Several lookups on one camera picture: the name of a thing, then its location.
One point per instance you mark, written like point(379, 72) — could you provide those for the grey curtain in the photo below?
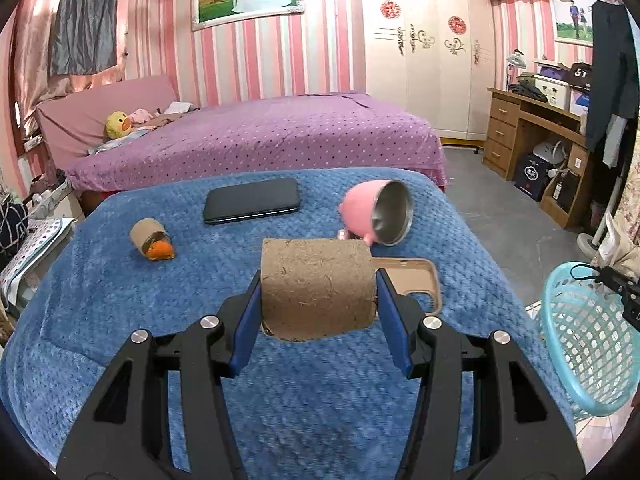
point(85, 20)

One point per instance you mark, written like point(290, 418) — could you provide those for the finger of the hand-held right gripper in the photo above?
point(622, 287)

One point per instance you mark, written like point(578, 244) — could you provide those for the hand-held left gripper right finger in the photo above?
point(392, 320)

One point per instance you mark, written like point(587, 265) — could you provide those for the pink cup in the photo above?
point(360, 207)

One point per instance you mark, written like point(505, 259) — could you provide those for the pink curtain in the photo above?
point(32, 45)

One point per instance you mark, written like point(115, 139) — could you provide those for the purple dotted bed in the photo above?
point(275, 130)

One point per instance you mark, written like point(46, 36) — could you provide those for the black patterned bag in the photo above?
point(10, 227)

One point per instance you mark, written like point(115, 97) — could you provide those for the dark hanging clothes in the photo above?
point(607, 75)

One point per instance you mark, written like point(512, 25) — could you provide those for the desk lamp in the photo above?
point(516, 62)

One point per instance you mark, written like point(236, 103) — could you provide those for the turquoise plastic basket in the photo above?
point(565, 350)

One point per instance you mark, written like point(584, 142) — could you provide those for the black phone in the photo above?
point(252, 201)

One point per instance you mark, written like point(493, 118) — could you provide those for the wooden desk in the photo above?
point(505, 130)

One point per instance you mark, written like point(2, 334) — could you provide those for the pink covered headboard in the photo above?
point(75, 115)

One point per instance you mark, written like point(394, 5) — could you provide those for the blue quilted blanket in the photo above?
point(150, 310)

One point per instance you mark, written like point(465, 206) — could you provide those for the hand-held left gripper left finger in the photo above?
point(247, 320)

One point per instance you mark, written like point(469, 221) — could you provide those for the beige phone case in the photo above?
point(427, 270)

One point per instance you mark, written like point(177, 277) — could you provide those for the small framed couple picture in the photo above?
point(575, 17)

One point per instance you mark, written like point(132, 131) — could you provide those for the dark blue bag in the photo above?
point(531, 177)

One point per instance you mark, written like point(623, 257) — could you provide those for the white storage box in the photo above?
point(550, 91)

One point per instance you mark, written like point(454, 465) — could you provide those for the dotted white cloth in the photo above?
point(35, 255)

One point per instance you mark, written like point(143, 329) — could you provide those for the cream wardrobe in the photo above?
point(425, 75)

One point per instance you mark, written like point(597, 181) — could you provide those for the yellow duck plush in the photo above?
point(117, 125)

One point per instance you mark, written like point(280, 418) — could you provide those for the orange fruit piece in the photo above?
point(162, 251)

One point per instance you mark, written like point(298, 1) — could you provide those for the white floor fan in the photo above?
point(592, 242)

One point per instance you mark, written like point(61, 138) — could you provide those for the black printed box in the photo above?
point(581, 74)

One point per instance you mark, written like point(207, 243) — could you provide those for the brown fibre tube with orange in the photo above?
point(145, 232)

